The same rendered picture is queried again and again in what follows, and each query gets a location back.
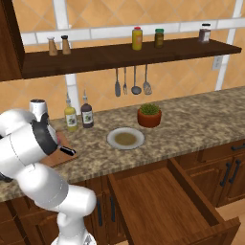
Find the white round plate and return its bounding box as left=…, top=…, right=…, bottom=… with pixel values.
left=106, top=126, right=145, bottom=151

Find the brown wooden cutting board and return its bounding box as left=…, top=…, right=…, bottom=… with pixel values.
left=39, top=129, right=78, bottom=168

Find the open wooden drawer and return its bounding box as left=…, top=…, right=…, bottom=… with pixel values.
left=107, top=158, right=242, bottom=245

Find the closed wooden drawer front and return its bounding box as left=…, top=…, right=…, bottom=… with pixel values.
left=197, top=139, right=245, bottom=164

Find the potted plant in terracotta pot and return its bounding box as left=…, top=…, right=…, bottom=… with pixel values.
left=137, top=102, right=163, bottom=129

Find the hanging grey spatula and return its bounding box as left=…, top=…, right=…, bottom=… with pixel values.
left=114, top=67, right=123, bottom=98

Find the hanging grey ladle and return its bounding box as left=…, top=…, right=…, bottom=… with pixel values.
left=130, top=65, right=143, bottom=96

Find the hanging grey fork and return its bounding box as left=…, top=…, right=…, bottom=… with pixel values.
left=122, top=66, right=128, bottom=96

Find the dark sauce bottle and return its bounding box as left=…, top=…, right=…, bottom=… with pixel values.
left=79, top=89, right=95, bottom=129

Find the hanging slotted turner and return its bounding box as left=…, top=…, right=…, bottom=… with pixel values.
left=142, top=64, right=153, bottom=96

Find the yellow oil bottle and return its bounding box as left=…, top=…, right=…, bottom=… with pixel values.
left=63, top=92, right=78, bottom=132

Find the wooden cabinet door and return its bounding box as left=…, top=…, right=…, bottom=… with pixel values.
left=83, top=179, right=109, bottom=245
left=185, top=158, right=234, bottom=209
left=102, top=174, right=128, bottom=245
left=0, top=197, right=63, bottom=245
left=219, top=152, right=245, bottom=207

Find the yellow bottle with red cap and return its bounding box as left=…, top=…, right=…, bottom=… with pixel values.
left=131, top=26, right=144, bottom=52

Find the green jar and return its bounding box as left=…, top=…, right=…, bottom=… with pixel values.
left=154, top=28, right=165, bottom=49

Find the brown shaker with black cap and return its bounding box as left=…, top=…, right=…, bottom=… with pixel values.
left=60, top=34, right=72, bottom=56

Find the brown shaker with white cap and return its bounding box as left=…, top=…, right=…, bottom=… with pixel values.
left=47, top=35, right=59, bottom=56

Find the dark jar with white lid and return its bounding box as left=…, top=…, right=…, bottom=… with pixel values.
left=197, top=23, right=212, bottom=44

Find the dark wooden upper cabinet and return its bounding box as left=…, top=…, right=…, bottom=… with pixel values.
left=0, top=0, right=27, bottom=82

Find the black-handled knife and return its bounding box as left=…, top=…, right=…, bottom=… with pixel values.
left=59, top=145, right=77, bottom=157

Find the dark wooden wall shelf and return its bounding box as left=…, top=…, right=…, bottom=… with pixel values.
left=21, top=37, right=242, bottom=80

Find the black cabinet door handle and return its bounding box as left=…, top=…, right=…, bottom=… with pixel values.
left=228, top=159, right=242, bottom=185
left=219, top=162, right=233, bottom=188
left=97, top=198, right=103, bottom=228
left=109, top=195, right=116, bottom=223

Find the white wall outlet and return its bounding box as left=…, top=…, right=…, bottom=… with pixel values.
left=212, top=56, right=223, bottom=72

